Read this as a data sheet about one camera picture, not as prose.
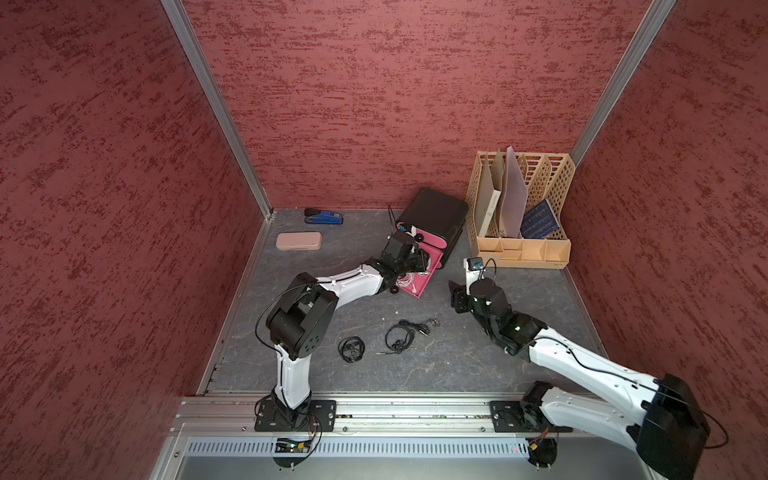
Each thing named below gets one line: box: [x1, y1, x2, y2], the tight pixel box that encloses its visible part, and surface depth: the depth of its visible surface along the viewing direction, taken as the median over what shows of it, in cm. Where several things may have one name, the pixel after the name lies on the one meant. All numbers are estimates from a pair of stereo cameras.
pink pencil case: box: [275, 232, 323, 251], surface depth 111 cm
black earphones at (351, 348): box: [338, 336, 366, 363], surface depth 87 cm
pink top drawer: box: [416, 228, 448, 249], surface depth 93 cm
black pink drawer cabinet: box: [396, 187, 468, 294], surface depth 97 cm
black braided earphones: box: [399, 318, 440, 337], surface depth 91 cm
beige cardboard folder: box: [476, 152, 502, 238], surface depth 95 cm
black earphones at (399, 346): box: [376, 324, 415, 355], surface depth 88 cm
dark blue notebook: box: [519, 198, 560, 239], surface depth 105 cm
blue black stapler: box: [304, 207, 345, 225], surface depth 119 cm
